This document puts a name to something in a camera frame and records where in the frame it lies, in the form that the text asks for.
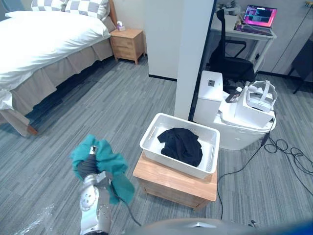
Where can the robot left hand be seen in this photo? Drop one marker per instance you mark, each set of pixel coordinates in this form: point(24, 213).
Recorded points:
point(86, 164)

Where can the teal cloth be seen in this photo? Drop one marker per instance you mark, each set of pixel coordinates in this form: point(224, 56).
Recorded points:
point(110, 166)

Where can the bed with beige skirt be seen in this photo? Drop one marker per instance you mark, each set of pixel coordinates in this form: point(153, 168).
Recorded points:
point(49, 76)

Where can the white plastic laundry basket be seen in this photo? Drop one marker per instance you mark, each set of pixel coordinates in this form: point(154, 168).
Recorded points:
point(181, 144)

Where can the low wooden table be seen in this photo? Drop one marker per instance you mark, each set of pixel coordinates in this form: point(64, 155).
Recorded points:
point(171, 182)

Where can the black garment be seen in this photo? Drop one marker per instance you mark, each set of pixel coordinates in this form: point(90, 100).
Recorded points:
point(182, 145)

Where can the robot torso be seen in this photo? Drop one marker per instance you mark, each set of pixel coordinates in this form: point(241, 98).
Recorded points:
point(195, 226)

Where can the wooden nightstand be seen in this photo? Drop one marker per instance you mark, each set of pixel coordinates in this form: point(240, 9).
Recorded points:
point(127, 44)

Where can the white duvet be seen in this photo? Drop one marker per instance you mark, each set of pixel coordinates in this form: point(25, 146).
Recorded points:
point(41, 44)

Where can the white air purifier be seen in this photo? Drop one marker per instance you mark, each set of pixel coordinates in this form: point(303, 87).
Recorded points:
point(209, 98)

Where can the purple tissue box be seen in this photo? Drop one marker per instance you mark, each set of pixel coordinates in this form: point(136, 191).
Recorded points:
point(120, 26)

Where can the wooden headboard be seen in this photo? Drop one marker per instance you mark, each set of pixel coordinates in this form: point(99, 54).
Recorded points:
point(112, 12)

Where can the checkered grey white pillow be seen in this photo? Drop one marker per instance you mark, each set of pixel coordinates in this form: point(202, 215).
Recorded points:
point(88, 8)
point(47, 5)

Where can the white round appliance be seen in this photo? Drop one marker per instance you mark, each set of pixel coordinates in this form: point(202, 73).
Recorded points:
point(240, 133)

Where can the black white controller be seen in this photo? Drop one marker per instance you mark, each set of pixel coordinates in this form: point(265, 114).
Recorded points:
point(233, 95)

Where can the black office chair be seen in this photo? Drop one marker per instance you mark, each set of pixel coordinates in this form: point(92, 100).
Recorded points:
point(231, 61)

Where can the white VR headset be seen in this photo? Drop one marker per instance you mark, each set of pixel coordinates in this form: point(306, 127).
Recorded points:
point(262, 94)

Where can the white desk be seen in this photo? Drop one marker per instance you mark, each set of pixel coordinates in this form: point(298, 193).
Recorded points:
point(247, 36)

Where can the open laptop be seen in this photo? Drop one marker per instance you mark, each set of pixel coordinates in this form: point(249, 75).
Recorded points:
point(258, 19)

